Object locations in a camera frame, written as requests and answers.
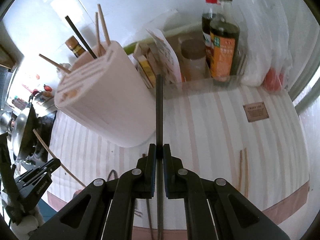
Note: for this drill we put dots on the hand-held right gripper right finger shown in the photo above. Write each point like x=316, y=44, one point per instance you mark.
x=168, y=180

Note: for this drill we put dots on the red tomato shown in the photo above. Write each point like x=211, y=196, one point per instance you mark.
x=274, y=80

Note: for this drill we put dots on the striped cat print tablecloth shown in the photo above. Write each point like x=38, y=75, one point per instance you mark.
x=212, y=135

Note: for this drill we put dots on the white bundle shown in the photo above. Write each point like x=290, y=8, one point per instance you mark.
x=252, y=77

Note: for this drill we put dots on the black cap soy sauce bottle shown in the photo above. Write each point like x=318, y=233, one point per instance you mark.
x=223, y=47

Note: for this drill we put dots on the red cap sauce bottle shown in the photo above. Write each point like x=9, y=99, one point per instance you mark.
x=207, y=30

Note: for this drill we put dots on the orange persimmon wall decoration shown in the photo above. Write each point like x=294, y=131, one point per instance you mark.
x=47, y=88

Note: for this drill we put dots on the yellow seasoning box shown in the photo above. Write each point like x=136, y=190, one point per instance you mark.
x=146, y=67

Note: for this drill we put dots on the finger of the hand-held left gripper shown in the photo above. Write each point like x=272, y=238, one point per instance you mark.
x=40, y=171

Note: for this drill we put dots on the steel steamer pot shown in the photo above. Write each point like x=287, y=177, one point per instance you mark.
x=6, y=123

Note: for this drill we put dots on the white seasoning packet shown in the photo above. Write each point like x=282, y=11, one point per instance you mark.
x=166, y=55

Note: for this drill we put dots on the clear plastic bag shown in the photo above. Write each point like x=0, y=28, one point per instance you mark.
x=270, y=35

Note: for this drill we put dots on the pale pink utensil holder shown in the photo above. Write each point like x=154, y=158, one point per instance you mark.
x=107, y=100

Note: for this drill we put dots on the dark bottle with gold cap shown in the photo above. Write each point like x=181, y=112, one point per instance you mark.
x=76, y=47

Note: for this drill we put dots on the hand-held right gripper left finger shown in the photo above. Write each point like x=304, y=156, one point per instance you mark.
x=151, y=180

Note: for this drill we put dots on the spice jar with brown lid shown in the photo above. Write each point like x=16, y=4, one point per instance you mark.
x=193, y=60

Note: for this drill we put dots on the clear plastic organizer tray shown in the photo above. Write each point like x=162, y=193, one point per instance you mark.
x=197, y=86

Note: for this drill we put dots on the black gas stove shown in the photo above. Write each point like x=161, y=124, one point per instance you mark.
x=45, y=130

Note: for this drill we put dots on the steel wok with lid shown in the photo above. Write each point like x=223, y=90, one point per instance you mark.
x=23, y=130

